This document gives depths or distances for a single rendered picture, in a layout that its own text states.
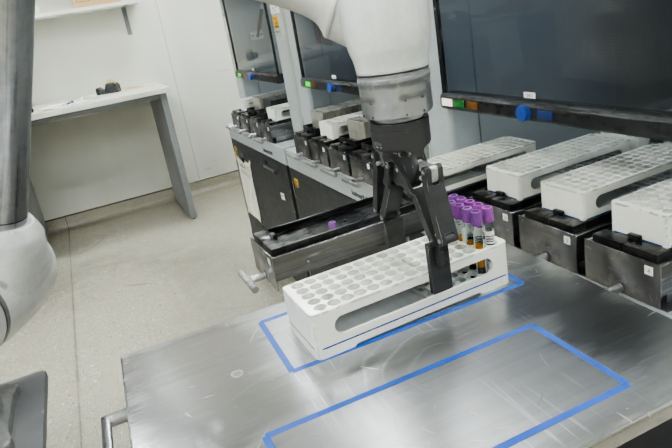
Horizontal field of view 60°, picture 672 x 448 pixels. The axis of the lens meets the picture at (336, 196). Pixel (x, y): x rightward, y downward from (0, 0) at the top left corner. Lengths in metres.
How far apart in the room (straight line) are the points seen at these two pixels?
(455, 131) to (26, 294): 0.93
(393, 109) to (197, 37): 3.98
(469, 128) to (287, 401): 0.90
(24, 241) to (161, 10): 3.63
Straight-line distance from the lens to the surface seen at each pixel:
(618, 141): 1.34
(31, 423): 1.06
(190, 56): 4.62
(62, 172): 4.61
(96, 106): 3.85
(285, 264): 1.10
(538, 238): 1.10
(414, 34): 0.70
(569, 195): 1.07
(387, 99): 0.70
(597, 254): 1.01
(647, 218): 0.97
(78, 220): 4.69
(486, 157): 1.29
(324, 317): 0.71
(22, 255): 1.09
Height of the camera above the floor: 1.22
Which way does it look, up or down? 18 degrees down
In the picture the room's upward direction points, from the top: 10 degrees counter-clockwise
